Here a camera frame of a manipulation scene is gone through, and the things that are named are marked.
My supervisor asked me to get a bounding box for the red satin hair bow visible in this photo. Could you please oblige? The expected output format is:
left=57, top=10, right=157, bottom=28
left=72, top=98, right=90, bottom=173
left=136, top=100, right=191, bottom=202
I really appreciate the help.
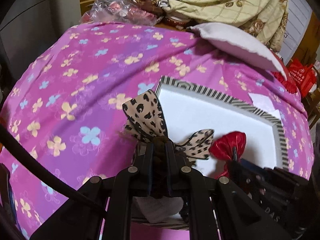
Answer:
left=209, top=131, right=247, bottom=178

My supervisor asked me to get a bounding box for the leopard print hair bow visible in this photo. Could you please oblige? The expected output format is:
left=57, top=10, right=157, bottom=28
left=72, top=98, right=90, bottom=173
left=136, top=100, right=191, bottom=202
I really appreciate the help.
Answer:
left=122, top=90, right=214, bottom=166

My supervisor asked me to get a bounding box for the light blue fluffy scrunchie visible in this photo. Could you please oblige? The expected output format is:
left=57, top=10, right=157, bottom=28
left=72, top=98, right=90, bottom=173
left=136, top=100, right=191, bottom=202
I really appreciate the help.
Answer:
left=133, top=197, right=184, bottom=224

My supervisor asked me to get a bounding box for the red fabric cushion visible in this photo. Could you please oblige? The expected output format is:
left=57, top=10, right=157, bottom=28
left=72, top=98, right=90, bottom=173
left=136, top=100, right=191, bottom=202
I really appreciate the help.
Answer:
left=272, top=51, right=298, bottom=94

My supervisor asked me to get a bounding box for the pink floral bed sheet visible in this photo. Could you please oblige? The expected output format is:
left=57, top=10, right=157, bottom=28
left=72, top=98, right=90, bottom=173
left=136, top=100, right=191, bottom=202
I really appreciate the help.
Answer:
left=0, top=22, right=315, bottom=240

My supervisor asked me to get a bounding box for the red shopping bag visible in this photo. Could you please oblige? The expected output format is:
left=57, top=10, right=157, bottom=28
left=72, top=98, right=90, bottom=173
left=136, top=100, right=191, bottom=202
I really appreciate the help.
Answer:
left=288, top=58, right=317, bottom=98

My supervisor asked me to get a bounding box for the white pink pillow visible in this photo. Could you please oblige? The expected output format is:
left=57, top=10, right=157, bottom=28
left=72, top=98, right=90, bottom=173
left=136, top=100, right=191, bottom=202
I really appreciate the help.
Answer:
left=188, top=22, right=287, bottom=79

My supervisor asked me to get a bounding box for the black rectangular case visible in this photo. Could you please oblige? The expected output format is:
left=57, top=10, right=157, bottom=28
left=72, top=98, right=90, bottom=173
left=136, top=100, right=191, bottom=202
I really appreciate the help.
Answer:
left=1, top=164, right=18, bottom=226

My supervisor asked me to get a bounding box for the cream floral quilt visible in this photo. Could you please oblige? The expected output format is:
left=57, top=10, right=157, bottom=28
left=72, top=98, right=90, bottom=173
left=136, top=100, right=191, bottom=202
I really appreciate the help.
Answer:
left=133, top=0, right=289, bottom=52

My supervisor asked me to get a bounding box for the clear plastic bag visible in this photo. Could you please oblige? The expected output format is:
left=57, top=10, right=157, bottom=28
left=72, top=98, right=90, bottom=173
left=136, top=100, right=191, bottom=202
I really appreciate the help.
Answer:
left=79, top=0, right=158, bottom=26

